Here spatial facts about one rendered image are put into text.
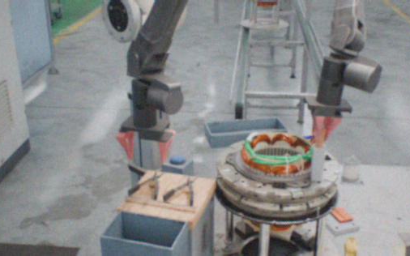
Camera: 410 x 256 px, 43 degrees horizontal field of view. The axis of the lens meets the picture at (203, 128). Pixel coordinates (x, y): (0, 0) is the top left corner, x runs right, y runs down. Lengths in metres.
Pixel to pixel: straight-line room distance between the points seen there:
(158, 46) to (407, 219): 1.07
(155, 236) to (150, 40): 0.46
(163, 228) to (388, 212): 0.88
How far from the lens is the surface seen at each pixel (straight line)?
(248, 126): 1.72
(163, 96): 1.09
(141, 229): 1.24
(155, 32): 1.08
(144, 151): 1.68
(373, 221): 1.77
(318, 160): 1.28
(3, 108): 3.67
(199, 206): 1.24
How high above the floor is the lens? 1.73
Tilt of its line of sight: 24 degrees down
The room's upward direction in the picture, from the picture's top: straight up
